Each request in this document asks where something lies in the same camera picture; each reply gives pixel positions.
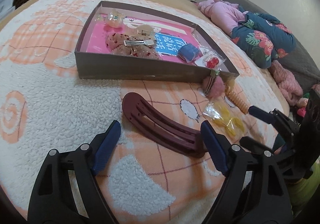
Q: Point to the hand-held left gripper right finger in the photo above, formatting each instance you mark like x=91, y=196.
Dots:
x=215, y=146

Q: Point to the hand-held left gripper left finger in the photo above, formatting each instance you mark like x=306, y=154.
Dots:
x=107, y=146

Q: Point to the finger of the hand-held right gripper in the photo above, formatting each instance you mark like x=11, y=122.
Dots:
x=260, y=114
x=255, y=142

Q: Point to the beige spiral hair clip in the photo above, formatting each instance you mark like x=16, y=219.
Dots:
x=238, y=102

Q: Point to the maroon banana hair clip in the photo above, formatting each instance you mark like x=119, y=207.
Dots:
x=150, y=119

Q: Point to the red cherry earrings packet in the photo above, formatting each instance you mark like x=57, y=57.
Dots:
x=212, y=62

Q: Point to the brown cardboard box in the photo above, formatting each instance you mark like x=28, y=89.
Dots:
x=125, y=69

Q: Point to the clear earring card packet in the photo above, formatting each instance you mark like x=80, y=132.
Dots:
x=206, y=52

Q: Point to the blue square fabric pouch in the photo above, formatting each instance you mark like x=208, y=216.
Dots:
x=188, y=52

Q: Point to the pink sequin mesh scrunchie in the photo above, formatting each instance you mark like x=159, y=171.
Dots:
x=117, y=41

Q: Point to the silver metal hair clip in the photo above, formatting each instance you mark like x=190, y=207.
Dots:
x=140, y=43

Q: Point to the beige claw hair clip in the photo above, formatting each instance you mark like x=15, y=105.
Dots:
x=143, y=30

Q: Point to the clear cat-shaped packet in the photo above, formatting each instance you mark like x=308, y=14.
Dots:
x=116, y=19

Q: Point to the pink plush toy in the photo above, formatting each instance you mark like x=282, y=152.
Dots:
x=301, y=102

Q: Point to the pink knitted blanket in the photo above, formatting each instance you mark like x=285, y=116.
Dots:
x=287, y=84

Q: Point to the orange and white fleece blanket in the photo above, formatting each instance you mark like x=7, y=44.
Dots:
x=62, y=104

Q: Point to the yellow green cloth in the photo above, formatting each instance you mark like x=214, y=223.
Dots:
x=305, y=189

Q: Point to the grey quilted headboard cover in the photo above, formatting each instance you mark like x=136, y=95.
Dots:
x=305, y=64

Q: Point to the blue floral quilt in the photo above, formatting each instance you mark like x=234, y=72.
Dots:
x=260, y=39

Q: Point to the pink quilt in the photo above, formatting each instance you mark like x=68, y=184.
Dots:
x=225, y=14

